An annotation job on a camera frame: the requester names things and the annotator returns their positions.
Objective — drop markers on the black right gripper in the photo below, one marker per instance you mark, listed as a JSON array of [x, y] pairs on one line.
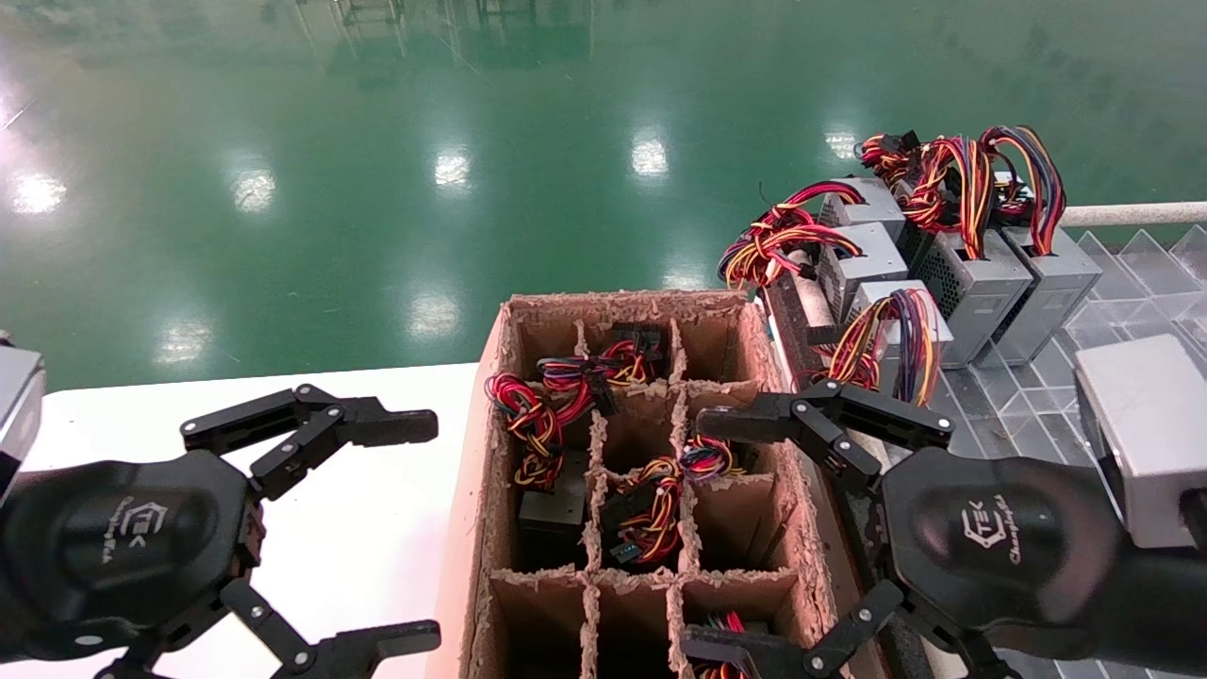
[[1000, 547]]

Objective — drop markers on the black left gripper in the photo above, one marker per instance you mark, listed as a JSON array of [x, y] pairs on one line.
[[123, 538]]

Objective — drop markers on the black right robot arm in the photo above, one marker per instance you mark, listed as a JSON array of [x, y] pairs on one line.
[[1169, 604]]

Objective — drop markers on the brown cardboard divider box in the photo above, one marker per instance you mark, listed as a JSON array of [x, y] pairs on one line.
[[726, 514]]

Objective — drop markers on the beige conveyor side tube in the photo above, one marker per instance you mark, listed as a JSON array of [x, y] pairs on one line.
[[809, 292]]

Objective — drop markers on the beige horizontal conveyor tube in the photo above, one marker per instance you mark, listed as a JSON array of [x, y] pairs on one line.
[[1132, 214]]

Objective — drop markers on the black conveyor side rail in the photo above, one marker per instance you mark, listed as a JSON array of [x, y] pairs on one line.
[[787, 325]]

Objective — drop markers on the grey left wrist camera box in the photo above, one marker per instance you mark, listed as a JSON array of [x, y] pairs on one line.
[[17, 405]]

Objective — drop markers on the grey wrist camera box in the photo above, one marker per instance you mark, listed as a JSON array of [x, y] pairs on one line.
[[1150, 429], [17, 405]]

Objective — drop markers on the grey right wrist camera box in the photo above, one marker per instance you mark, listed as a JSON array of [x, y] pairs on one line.
[[1150, 429]]

